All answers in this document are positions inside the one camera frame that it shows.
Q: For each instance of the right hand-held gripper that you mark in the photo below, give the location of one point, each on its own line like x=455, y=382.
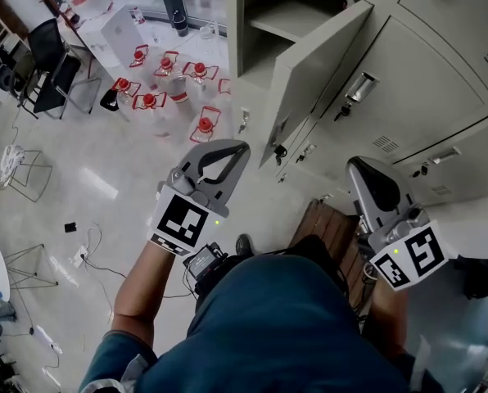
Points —
x=416, y=252

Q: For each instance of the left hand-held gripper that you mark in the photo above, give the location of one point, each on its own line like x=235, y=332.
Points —
x=182, y=219

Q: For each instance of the grey metal locker cabinet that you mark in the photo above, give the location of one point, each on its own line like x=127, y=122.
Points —
x=424, y=76

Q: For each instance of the grey metal locker door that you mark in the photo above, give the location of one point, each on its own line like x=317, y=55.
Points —
x=309, y=72

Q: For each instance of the person's right forearm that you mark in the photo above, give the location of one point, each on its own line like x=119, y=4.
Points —
x=385, y=317

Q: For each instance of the person's left forearm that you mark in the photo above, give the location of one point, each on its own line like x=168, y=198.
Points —
x=141, y=297

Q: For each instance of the brown wooden stool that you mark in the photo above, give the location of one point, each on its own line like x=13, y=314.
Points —
x=330, y=223

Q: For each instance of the person's dark shoe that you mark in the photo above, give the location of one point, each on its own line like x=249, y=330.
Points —
x=244, y=244

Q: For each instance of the black waist-worn device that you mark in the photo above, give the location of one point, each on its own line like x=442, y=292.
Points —
x=203, y=260

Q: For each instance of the group of clear water bottles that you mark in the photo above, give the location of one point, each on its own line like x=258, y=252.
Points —
x=166, y=80

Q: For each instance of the black plastic bag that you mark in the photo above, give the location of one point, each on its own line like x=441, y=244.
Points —
x=109, y=98

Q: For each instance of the clear glass pitcher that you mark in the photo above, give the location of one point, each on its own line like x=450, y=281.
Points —
x=208, y=31

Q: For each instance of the black thermos bottle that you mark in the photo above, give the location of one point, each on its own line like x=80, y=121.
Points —
x=181, y=23

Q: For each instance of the small black flat object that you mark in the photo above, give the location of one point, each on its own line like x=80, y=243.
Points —
x=70, y=227

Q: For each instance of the white power strip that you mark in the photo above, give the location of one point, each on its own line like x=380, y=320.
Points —
x=47, y=338
x=80, y=254

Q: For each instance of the white cardboard box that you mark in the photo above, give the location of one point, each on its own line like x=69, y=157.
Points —
x=121, y=31

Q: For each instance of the small clear bottle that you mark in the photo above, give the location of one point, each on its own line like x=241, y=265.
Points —
x=138, y=14

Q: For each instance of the person in teal shirt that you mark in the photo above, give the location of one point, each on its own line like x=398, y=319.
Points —
x=276, y=326

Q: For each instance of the black office chair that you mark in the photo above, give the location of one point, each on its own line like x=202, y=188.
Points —
x=43, y=39

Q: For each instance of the dark padded chair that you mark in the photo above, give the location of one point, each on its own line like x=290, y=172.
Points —
x=21, y=72

